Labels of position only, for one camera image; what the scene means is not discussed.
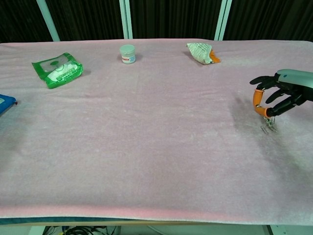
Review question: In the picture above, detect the small white jar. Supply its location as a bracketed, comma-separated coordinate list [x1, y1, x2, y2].
[119, 45, 136, 65]

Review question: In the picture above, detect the pink table cloth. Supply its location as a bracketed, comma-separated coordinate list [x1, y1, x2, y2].
[0, 38, 313, 225]

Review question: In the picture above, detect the white and orange snack packet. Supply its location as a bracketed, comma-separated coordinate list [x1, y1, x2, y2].
[186, 43, 221, 66]

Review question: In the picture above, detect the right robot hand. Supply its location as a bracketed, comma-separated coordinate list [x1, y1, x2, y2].
[249, 69, 313, 118]

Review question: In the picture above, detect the black floor cable bundle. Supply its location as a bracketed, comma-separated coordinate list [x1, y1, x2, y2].
[44, 225, 118, 235]

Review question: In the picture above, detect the white aluminium frame post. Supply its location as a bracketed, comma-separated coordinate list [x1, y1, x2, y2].
[36, 0, 61, 42]
[119, 0, 134, 40]
[214, 0, 232, 41]

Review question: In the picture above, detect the silver magnetic bead rod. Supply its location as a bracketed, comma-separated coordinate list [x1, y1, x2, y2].
[263, 116, 278, 134]

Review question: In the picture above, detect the green wet wipe packet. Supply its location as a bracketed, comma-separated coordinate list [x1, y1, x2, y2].
[31, 52, 84, 90]

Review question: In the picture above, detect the black pleated curtain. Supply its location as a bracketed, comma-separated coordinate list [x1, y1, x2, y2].
[0, 0, 313, 44]

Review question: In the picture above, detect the blue snack packet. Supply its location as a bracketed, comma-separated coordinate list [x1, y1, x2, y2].
[0, 94, 18, 117]

